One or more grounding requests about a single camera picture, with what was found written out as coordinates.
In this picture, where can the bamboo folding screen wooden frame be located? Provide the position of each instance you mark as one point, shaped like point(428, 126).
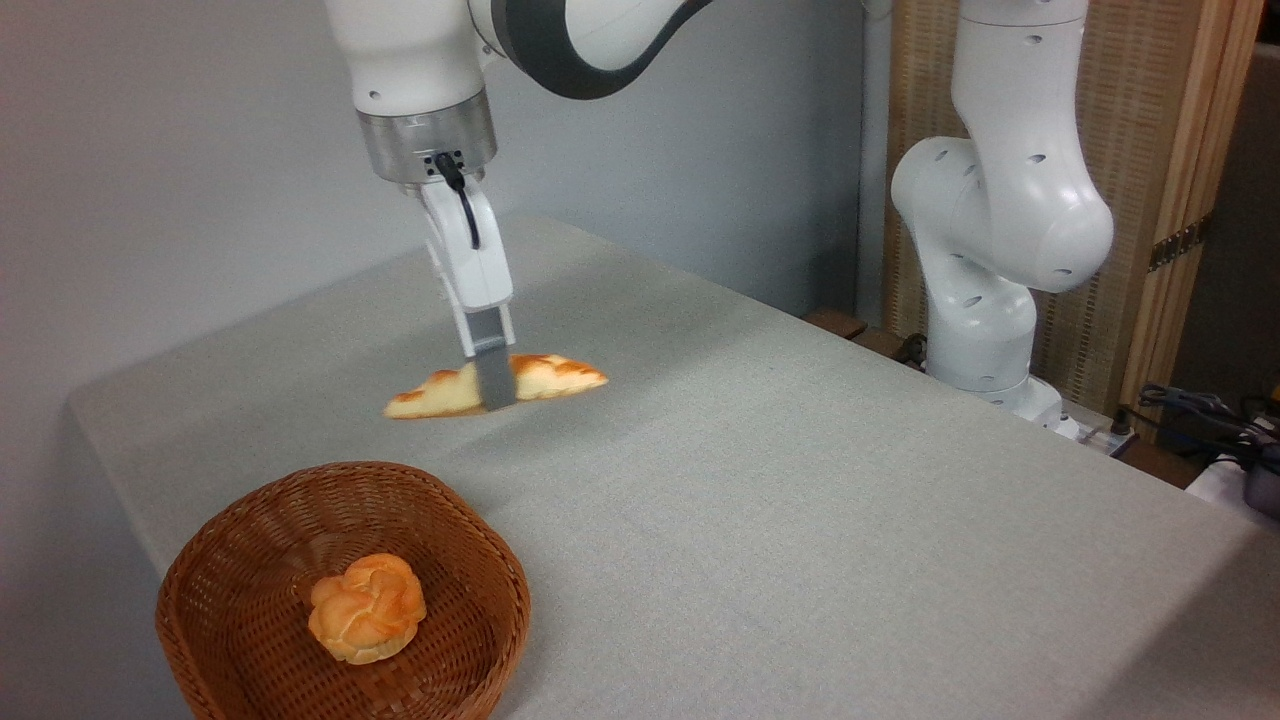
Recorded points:
point(1140, 100)

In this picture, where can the grey tablecloth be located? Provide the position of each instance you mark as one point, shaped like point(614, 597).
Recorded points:
point(800, 520)

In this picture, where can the round orange bread bun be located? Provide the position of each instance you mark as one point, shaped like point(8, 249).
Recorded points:
point(367, 608)

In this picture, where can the dark grey device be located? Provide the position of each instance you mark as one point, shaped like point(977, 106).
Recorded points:
point(1264, 490)

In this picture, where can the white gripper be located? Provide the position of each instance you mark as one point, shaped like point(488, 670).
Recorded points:
point(470, 260)

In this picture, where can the metal screen hinge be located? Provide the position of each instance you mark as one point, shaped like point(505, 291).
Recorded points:
point(1178, 243)

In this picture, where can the brown wicker basket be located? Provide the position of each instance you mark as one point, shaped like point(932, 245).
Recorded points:
point(240, 570)

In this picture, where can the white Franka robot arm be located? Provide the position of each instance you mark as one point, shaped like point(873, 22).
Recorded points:
point(1000, 200)

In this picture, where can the white box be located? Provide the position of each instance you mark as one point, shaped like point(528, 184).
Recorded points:
point(1215, 485)

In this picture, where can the brown wooden board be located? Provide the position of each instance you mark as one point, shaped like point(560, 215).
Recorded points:
point(835, 323)

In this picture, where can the long braided bread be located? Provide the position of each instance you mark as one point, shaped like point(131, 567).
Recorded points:
point(555, 375)

